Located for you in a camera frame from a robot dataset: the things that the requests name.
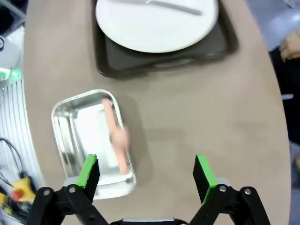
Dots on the yellow emergency stop button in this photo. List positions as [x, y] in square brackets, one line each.
[22, 189]

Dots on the black box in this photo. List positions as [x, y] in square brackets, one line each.
[9, 14]

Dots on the person's right hand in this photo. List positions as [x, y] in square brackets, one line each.
[290, 45]

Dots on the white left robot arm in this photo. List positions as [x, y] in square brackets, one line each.
[11, 54]

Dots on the white round plate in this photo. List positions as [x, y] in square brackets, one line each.
[152, 30]

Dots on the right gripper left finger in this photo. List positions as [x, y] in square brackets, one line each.
[70, 206]

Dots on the brown plastic tray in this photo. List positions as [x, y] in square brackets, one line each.
[164, 63]

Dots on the rectangular steel container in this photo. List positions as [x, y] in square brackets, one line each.
[68, 131]

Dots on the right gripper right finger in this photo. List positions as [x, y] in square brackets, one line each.
[225, 206]

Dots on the person's left hand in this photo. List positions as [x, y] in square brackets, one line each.
[297, 161]

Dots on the white ribbed panel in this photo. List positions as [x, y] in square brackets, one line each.
[18, 117]

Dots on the silver metal cutlery piece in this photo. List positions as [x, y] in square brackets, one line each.
[182, 9]

